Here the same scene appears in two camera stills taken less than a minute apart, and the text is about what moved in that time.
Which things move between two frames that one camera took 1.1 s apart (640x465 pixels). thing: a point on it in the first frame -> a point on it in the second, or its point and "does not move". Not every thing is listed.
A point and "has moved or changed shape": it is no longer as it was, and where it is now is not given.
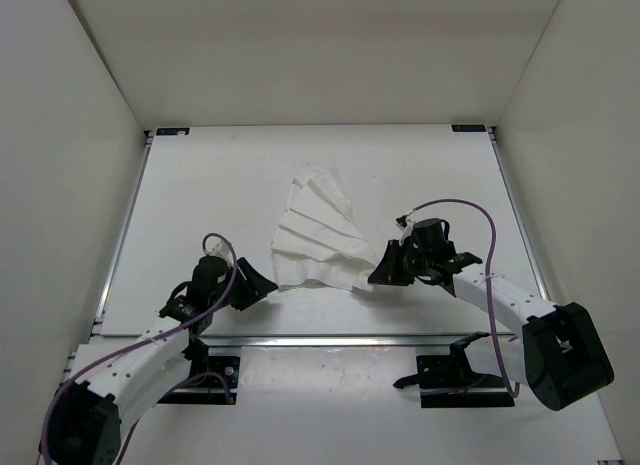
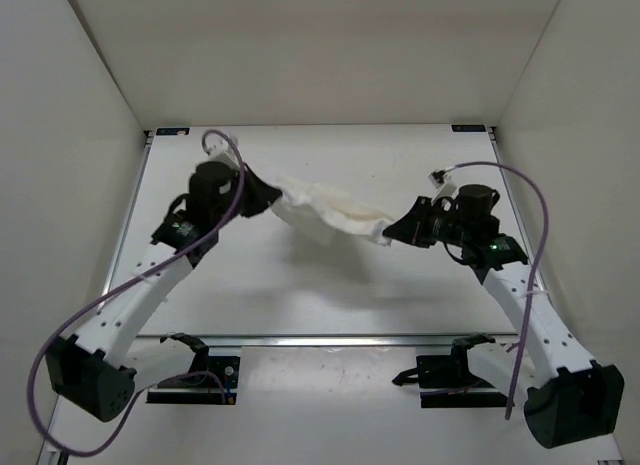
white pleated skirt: x=319 y=240 has moved or changed shape
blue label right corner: x=468 y=128 does not move
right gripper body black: x=405 y=263 -> x=430 y=225
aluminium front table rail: x=347 y=340 does not move
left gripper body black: x=245 y=290 -> x=256 y=196
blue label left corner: x=172 y=131 does not move
